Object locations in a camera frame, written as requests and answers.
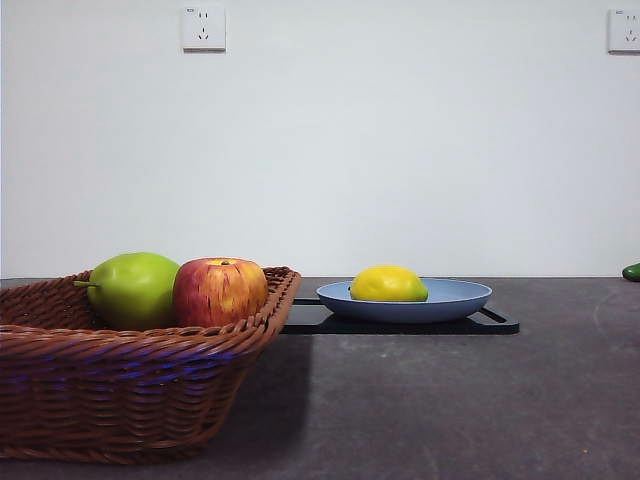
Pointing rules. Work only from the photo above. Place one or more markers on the yellow lemon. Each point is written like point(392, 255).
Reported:
point(387, 284)

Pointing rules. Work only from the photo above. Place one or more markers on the blue round plate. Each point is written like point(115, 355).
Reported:
point(400, 311)

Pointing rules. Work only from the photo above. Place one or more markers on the brown wicker basket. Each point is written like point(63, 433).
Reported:
point(125, 390)

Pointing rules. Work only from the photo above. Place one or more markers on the black flat tray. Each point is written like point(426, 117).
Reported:
point(300, 322)

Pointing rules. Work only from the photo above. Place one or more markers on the red apple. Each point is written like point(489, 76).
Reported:
point(220, 292)

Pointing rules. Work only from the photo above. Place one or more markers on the green pear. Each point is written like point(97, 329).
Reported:
point(130, 290)

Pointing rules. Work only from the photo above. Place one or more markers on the green cucumber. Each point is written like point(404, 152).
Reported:
point(632, 271)

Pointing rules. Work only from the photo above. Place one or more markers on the white wall socket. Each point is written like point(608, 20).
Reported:
point(204, 30)
point(625, 31)

